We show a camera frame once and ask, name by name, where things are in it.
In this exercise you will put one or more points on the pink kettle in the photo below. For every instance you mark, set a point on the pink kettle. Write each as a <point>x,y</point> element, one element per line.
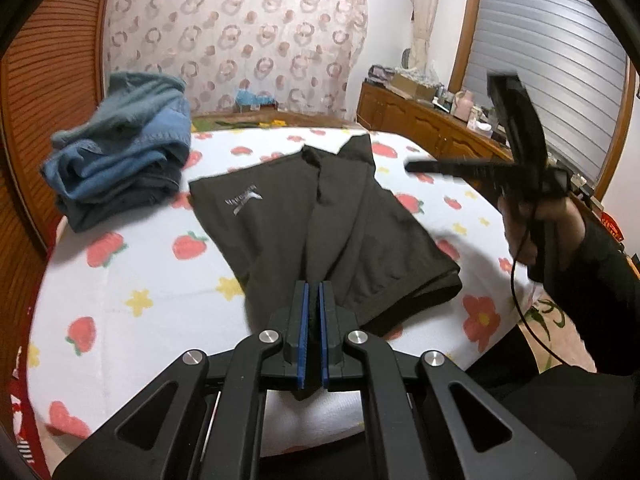
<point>462,107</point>

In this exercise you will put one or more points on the strawberry and flower printed blanket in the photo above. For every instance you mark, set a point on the strawberry and flower printed blanket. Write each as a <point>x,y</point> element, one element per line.
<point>150,280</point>

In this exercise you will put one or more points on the pile of blue denim clothes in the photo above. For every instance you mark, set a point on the pile of blue denim clothes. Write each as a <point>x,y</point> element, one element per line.
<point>115,170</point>

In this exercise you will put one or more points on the small grey fan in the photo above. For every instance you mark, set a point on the small grey fan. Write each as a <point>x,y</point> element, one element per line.
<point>408,57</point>

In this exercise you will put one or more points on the wooden window frame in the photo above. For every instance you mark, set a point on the wooden window frame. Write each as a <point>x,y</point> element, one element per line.
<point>465,35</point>

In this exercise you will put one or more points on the person's right hand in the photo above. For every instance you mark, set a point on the person's right hand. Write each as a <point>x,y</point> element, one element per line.
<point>565,220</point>

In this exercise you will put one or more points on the person's right forearm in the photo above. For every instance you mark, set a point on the person's right forearm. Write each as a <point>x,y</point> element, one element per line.
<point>610,300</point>

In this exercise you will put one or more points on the pink tissue box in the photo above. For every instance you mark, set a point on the pink tissue box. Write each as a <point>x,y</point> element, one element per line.
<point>482,125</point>

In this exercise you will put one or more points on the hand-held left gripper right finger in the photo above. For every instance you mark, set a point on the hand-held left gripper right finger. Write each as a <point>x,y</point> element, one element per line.
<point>325,340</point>

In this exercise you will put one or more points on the brown floral blanket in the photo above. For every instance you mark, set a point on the brown floral blanket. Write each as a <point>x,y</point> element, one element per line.
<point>235,122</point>

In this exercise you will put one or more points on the red bag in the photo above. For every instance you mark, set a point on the red bag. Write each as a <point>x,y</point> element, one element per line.
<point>612,225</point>

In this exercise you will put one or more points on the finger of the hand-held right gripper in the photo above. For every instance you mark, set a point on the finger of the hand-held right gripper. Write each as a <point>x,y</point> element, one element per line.
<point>450,166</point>

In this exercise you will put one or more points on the black pants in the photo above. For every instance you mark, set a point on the black pants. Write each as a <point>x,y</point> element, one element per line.
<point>280,225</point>

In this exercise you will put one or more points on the wooden sideboard cabinet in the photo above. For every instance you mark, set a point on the wooden sideboard cabinet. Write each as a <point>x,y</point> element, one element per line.
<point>400,115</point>

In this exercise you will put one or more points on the person's dark clothed body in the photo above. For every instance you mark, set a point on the person's dark clothed body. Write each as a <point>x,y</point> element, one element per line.
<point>575,420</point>

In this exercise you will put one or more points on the wooden slatted door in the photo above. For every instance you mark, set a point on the wooden slatted door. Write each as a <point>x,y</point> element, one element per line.
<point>50,85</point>

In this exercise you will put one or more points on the red patterned cloth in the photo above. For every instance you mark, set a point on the red patterned cloth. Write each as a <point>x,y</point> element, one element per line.
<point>20,410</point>

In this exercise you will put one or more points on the white tied curtain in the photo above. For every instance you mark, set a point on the white tied curtain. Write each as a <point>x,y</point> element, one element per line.
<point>425,10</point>

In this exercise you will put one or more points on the blue box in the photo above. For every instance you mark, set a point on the blue box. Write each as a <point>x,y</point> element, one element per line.
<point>250,97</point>

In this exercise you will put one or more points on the cardboard box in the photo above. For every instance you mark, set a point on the cardboard box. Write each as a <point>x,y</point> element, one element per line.
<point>410,87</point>

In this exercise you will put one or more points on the dark folded fabric stack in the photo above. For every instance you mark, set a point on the dark folded fabric stack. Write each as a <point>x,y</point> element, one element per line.
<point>380,74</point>

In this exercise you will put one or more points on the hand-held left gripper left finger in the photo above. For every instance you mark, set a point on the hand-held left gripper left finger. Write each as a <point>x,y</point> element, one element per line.
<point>300,340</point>

